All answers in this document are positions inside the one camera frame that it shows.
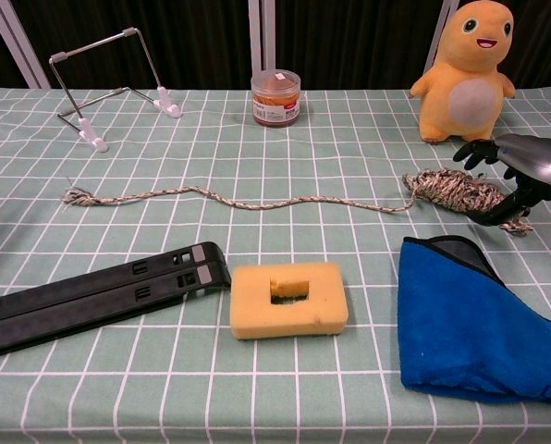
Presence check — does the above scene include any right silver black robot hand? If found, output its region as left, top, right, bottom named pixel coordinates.
left=453, top=133, right=551, bottom=228

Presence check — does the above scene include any camouflage braided rope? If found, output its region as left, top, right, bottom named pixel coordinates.
left=60, top=168, right=535, bottom=237

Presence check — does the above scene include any yellow plush dinosaur toy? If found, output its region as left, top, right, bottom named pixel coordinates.
left=408, top=0, right=517, bottom=145

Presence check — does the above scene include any blue microfibre cloth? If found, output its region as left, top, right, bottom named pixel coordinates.
left=398, top=235, right=551, bottom=408

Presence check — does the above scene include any black pleated curtain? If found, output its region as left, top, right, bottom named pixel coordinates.
left=0, top=0, right=551, bottom=92

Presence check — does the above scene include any clear jar of rubber bands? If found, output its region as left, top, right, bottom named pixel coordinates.
left=250, top=69, right=301, bottom=130

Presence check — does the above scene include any yellow sponge with rectangular hole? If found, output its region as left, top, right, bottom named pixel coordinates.
left=228, top=261, right=350, bottom=342

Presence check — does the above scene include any green checked tablecloth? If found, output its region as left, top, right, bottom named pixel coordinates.
left=0, top=86, right=551, bottom=444

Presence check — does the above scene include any black flat bar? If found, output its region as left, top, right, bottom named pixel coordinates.
left=0, top=240, right=233, bottom=363

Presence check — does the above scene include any white aluminium frame post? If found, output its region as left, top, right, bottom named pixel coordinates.
left=0, top=0, right=51, bottom=90
left=424, top=0, right=461, bottom=75
left=248, top=0, right=279, bottom=92

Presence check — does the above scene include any metal wire display stand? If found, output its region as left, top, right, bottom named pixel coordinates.
left=48, top=26, right=184, bottom=154

